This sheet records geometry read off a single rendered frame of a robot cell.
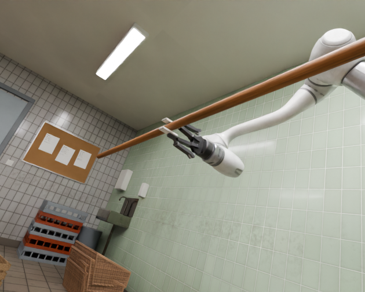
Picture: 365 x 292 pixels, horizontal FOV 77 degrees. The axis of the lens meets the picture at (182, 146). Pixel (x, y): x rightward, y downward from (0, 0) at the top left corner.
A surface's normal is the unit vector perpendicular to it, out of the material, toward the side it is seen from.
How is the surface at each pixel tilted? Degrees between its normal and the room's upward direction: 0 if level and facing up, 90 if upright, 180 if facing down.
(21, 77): 90
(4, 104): 90
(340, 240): 90
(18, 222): 90
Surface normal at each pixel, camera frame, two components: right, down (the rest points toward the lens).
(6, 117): 0.61, -0.14
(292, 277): -0.74, -0.44
